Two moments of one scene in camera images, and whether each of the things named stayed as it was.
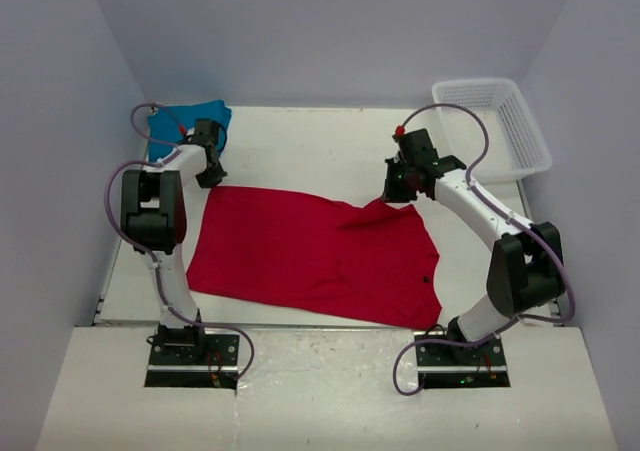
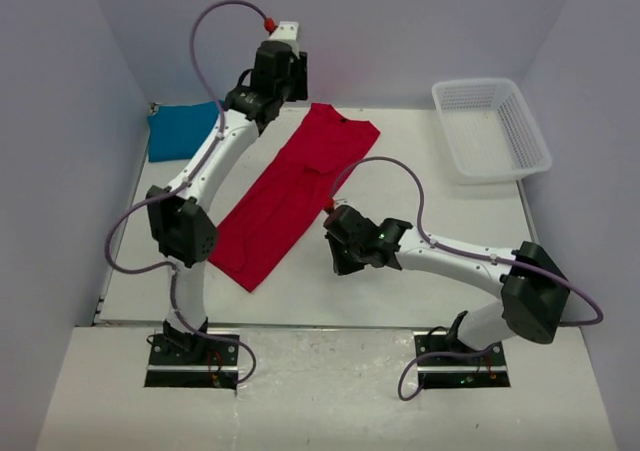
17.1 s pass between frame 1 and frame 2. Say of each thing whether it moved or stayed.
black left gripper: moved
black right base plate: stayed
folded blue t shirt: stayed
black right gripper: moved
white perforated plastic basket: stayed
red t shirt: moved
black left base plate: stayed
